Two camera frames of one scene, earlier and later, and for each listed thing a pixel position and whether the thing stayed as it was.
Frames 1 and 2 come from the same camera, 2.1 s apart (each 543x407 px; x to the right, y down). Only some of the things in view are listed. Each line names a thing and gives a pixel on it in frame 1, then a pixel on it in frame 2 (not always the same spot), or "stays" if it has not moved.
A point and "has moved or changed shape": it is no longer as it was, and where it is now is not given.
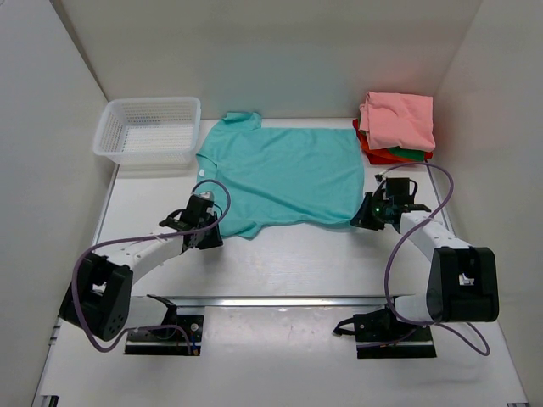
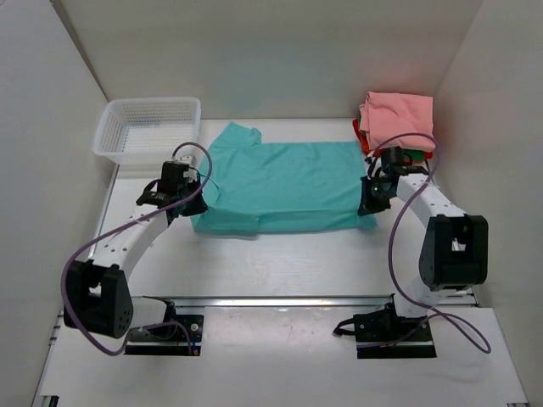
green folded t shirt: x=408 y=154 stays
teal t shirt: x=279 y=177 has moved or changed shape
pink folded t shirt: x=398 y=119 stays
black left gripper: x=215 y=240 to x=198 y=206
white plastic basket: x=156 y=132 stays
